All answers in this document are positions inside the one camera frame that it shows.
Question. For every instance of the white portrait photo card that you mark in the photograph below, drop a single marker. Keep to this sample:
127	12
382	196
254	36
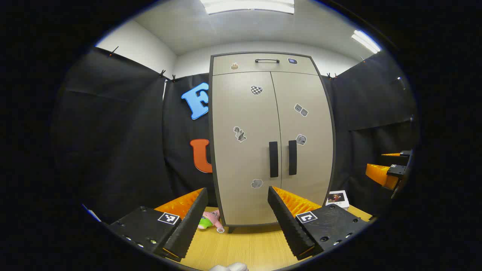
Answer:
337	199

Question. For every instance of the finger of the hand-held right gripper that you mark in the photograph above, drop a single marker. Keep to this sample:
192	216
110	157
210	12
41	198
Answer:
406	153
382	175

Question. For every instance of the beige double-door shoe cabinet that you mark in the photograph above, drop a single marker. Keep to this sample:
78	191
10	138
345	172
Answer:
244	63

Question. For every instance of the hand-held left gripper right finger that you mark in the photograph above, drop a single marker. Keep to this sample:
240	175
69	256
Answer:
288	226

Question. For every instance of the black backdrop cloth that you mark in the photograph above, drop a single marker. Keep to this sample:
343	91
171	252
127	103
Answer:
113	150

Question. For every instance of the pink green plush toy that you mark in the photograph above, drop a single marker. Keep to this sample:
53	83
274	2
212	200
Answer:
211	218

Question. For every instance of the beige shoe cabinet door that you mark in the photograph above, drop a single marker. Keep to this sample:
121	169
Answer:
312	165
233	169

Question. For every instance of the rectangular ceiling light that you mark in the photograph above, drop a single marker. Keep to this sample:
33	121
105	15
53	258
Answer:
248	5
366	41

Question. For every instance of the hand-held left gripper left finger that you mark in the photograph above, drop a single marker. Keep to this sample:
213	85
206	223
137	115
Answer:
190	226

